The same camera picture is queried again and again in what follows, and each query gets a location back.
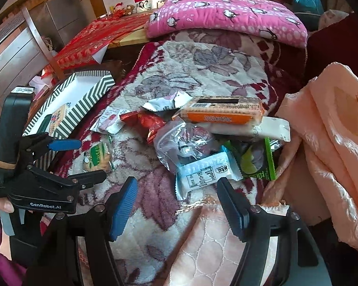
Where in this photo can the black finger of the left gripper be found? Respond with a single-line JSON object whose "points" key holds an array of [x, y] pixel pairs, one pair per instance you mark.
{"points": [[88, 179]]}

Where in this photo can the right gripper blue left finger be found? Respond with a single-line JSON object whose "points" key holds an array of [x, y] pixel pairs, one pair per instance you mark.
{"points": [[119, 207]]}

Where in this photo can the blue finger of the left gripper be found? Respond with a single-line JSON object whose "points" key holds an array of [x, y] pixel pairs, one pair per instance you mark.
{"points": [[64, 144]]}

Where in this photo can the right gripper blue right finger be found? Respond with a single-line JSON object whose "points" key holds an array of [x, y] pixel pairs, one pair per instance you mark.
{"points": [[235, 207]]}

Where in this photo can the green round cookie packet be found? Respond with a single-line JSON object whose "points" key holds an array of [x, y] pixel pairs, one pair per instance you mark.
{"points": [[99, 157]]}

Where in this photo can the dark green sachet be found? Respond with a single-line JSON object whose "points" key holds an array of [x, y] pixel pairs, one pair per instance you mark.
{"points": [[44, 127]]}

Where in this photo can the white blue wafer packet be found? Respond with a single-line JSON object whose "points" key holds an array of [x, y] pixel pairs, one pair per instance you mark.
{"points": [[205, 172]]}

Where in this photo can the green snack packet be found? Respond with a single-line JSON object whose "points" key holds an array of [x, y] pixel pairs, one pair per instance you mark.
{"points": [[256, 158]]}

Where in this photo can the pink white snack packet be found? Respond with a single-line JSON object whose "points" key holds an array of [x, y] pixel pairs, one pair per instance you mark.
{"points": [[109, 122]]}

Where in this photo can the clear bag of dark snacks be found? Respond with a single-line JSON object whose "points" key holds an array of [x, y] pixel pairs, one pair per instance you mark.
{"points": [[179, 143]]}

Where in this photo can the red candy wrapper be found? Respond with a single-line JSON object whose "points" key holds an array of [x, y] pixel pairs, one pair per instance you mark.
{"points": [[144, 122]]}

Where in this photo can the long white snack packet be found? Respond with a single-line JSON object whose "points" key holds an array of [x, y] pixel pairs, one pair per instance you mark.
{"points": [[270, 127]]}

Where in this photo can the orange biscuit pack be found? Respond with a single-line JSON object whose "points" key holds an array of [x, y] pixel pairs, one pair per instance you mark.
{"points": [[235, 110]]}

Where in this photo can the silver white snack packet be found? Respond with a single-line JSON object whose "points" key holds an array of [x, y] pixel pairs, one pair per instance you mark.
{"points": [[171, 102]]}

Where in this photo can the yellow Hokkaido cracker pack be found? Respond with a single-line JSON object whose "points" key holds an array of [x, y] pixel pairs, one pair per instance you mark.
{"points": [[57, 117]]}

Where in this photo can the green striped white tray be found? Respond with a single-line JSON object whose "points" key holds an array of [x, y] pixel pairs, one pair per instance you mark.
{"points": [[83, 90]]}

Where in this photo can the wooden chair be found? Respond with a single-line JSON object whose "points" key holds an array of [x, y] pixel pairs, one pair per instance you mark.
{"points": [[23, 54]]}

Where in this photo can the red patterned tablecloth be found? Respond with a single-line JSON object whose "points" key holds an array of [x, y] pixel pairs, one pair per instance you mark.
{"points": [[96, 36]]}

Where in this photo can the grey refrigerator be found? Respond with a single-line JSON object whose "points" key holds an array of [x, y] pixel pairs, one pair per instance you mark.
{"points": [[62, 20]]}

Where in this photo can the plush santa toy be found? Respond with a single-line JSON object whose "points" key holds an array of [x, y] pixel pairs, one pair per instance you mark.
{"points": [[119, 10]]}

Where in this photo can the pink penguin pillow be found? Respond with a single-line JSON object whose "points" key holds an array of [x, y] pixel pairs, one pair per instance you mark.
{"points": [[263, 18]]}

